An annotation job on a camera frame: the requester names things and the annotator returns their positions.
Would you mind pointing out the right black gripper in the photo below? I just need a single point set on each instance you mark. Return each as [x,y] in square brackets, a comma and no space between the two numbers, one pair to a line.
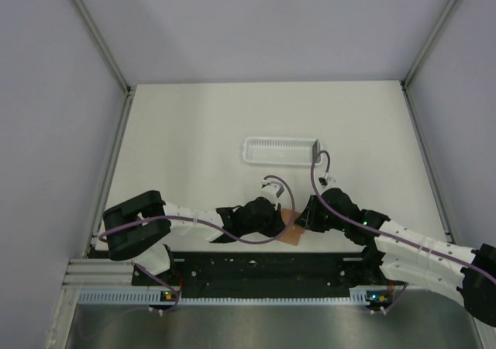
[308,218]

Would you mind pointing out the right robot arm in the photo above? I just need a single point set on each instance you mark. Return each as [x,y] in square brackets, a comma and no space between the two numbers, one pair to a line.
[463,274]

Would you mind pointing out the right aluminium frame post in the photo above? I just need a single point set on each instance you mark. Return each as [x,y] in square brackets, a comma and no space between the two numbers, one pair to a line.
[435,33]

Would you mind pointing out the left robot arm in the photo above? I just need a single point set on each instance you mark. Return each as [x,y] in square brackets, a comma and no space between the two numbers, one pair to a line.
[135,230]

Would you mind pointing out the white plastic basket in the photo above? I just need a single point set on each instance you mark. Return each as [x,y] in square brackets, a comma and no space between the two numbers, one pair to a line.
[280,151]

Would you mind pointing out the brown leather card holder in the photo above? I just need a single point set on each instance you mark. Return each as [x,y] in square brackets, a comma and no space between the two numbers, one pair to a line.
[293,233]

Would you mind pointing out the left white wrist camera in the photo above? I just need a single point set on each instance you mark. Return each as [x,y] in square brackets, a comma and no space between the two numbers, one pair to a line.
[271,190]

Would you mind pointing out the left aluminium frame post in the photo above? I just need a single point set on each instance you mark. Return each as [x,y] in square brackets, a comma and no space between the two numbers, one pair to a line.
[101,45]

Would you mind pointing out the aluminium frame post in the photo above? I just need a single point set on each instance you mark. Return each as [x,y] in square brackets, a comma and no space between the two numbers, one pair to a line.
[435,33]
[101,45]

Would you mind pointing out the grey slotted cable duct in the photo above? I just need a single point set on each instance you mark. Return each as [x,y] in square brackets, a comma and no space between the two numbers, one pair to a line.
[163,297]

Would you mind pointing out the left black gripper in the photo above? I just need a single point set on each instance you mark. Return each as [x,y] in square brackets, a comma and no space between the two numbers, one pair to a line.
[277,225]

